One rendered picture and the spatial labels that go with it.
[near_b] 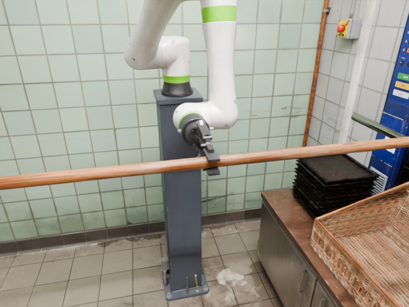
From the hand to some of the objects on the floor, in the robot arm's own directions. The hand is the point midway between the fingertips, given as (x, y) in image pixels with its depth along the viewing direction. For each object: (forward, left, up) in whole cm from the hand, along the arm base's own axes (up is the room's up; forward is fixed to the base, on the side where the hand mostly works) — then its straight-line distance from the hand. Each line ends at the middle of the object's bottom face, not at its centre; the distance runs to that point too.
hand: (211, 161), depth 77 cm
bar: (+31, +54, -120) cm, 135 cm away
